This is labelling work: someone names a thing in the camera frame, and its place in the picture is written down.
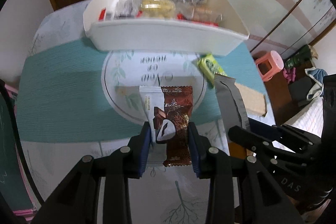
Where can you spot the dark seaweed snack pack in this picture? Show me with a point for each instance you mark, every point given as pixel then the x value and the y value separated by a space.
pixel 126 9

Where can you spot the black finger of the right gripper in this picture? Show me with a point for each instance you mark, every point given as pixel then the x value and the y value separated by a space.
pixel 259 144

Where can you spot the white plastic bin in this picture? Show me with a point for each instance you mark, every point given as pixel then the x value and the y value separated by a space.
pixel 162 34

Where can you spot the blue white cloth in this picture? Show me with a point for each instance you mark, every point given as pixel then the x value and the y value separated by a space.
pixel 316 75

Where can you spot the green plant bag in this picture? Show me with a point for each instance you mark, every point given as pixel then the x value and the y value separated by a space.
pixel 304 54

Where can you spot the grey foil packet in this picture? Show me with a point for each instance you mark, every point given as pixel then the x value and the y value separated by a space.
pixel 230 103

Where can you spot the teal and white tablecloth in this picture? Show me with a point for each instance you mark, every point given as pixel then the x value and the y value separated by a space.
pixel 75 100

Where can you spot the yellow rice cracker pack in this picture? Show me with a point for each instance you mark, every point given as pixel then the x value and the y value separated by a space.
pixel 157 9

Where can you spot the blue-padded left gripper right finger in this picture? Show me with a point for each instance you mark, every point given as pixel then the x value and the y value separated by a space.
pixel 241 190

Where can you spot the brown chocolate wrapper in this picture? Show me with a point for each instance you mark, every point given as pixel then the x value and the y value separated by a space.
pixel 178 107

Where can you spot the pink plastic stool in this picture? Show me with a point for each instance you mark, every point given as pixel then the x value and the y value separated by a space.
pixel 269 65

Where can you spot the green candy packet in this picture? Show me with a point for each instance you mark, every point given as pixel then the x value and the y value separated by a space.
pixel 210 67

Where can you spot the red-edged cracker snack pack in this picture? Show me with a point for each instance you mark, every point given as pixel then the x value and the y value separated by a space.
pixel 200 15

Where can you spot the green chalkboard pink frame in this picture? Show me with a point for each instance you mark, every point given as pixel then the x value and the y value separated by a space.
pixel 13 187

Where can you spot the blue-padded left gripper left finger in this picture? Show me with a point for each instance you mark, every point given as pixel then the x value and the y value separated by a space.
pixel 75 199

